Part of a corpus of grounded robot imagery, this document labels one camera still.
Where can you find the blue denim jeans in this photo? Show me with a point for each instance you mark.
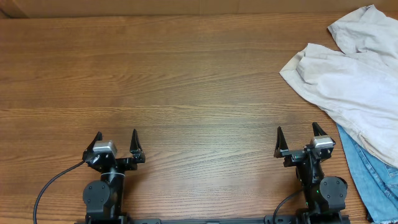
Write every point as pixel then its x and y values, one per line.
pixel 375 181

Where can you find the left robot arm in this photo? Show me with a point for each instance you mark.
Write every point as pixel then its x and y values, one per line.
pixel 104 198

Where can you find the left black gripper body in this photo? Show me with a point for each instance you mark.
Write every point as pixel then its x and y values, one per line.
pixel 125 165

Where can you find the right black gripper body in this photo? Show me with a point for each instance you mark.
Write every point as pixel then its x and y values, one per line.
pixel 294 157

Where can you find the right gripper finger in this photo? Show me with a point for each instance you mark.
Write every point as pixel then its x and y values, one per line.
pixel 317 130
pixel 281 143

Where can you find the beige khaki shorts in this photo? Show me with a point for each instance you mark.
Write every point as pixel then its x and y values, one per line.
pixel 355 85

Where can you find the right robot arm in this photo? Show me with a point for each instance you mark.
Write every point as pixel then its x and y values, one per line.
pixel 324 195

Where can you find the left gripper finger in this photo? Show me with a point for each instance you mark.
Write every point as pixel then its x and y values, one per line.
pixel 98 137
pixel 135 146

